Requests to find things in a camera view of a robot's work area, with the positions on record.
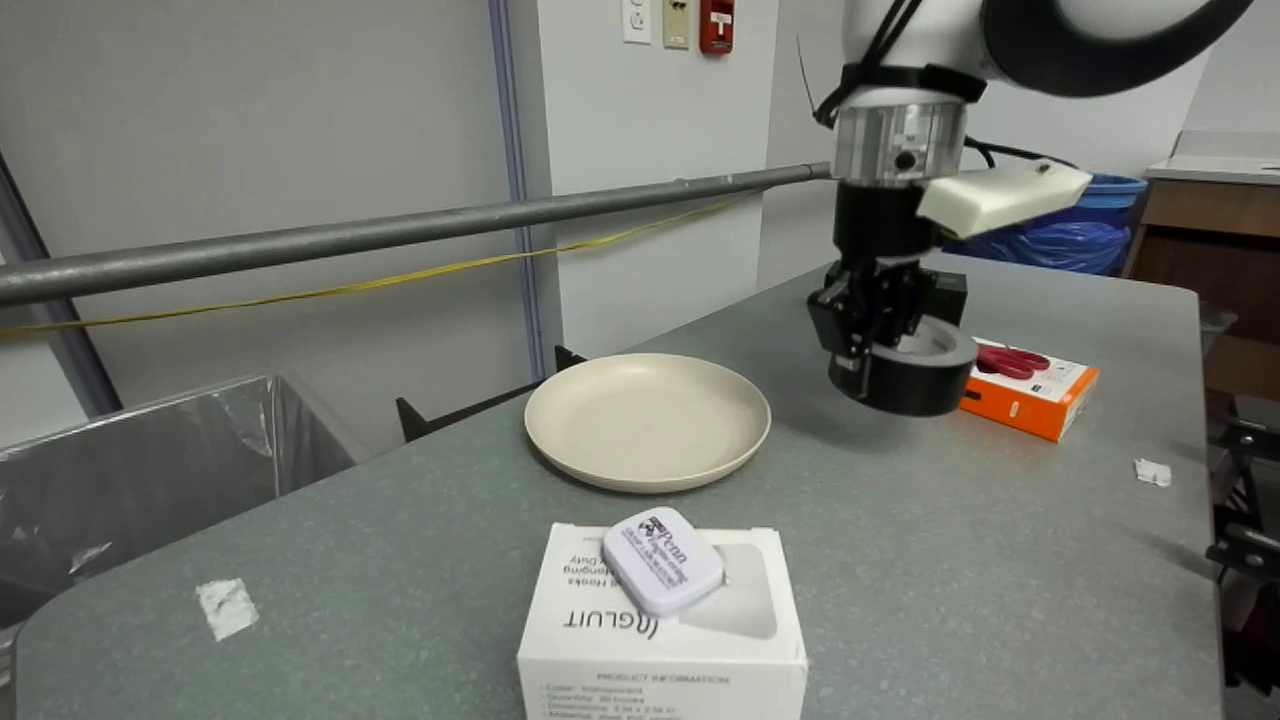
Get white product carton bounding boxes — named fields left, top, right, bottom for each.
left=510, top=518, right=813, bottom=720

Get yellow cable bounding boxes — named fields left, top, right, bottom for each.
left=0, top=216, right=672, bottom=345

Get beige wall plate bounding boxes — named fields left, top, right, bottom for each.
left=661, top=0, right=697, bottom=52

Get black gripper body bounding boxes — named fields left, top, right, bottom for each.
left=832, top=178, right=943, bottom=298

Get grey bin with clear liner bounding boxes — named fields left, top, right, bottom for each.
left=0, top=370, right=358, bottom=632

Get white light switch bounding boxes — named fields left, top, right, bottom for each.
left=619, top=0, right=661, bottom=46

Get blue grey vertical post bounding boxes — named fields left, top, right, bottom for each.
left=483, top=0, right=566, bottom=379

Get black masking tape roll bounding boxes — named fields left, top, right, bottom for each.
left=829, top=314, right=978, bottom=419

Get brown wooden cabinet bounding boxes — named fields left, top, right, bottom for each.
left=1122, top=127, right=1280, bottom=403

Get grey metal rail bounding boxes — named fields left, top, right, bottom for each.
left=0, top=160, right=835, bottom=309

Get orange and white flat box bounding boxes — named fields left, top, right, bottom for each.
left=956, top=330, right=1103, bottom=443

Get red fire alarm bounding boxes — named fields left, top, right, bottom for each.
left=697, top=0, right=738, bottom=60

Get white tape piece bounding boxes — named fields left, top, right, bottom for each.
left=193, top=572, right=265, bottom=644

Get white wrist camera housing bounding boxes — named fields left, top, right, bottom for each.
left=917, top=160, right=1096, bottom=245

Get black equipment stand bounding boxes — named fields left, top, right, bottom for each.
left=1205, top=417, right=1280, bottom=696

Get small white grey device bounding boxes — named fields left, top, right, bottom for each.
left=597, top=503, right=728, bottom=618

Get cream white round plate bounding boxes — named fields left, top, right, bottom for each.
left=520, top=349, right=775, bottom=496

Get grey diagonal strut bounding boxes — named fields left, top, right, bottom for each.
left=0, top=155, right=123, bottom=419

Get blue lined trash bin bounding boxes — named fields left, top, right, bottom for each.
left=953, top=171, right=1150, bottom=280

